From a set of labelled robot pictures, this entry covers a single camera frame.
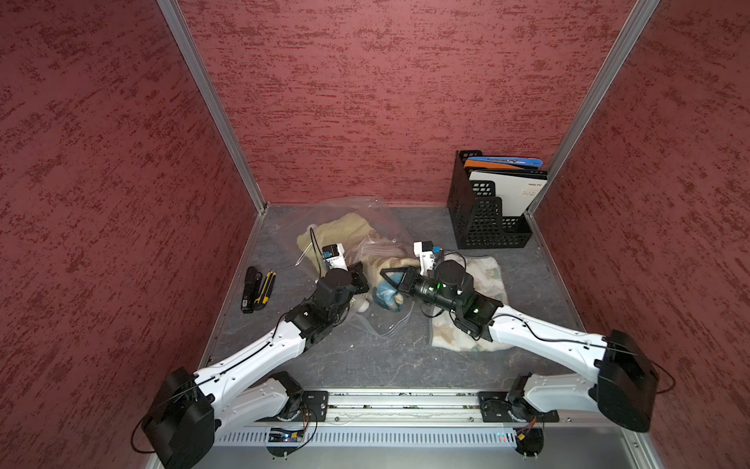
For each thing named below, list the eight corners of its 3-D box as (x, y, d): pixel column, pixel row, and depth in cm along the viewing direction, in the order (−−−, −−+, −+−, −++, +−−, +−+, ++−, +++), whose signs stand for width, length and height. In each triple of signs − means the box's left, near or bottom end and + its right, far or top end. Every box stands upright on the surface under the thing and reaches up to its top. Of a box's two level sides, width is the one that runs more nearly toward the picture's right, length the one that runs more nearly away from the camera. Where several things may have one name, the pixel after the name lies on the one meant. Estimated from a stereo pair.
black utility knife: (240, 313, 93) (234, 306, 89) (253, 274, 102) (248, 266, 98) (252, 313, 93) (246, 306, 89) (264, 274, 102) (259, 266, 98)
